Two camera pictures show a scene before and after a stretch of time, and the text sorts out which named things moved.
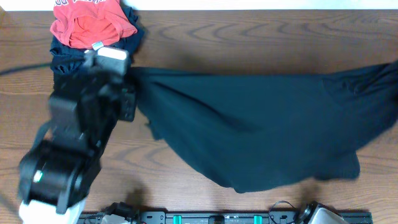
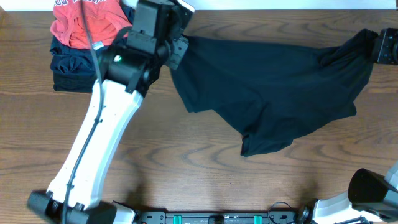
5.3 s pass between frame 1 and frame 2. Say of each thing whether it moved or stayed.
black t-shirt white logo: moved
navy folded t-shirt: stayed
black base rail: stayed
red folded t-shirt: stayed
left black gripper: moved
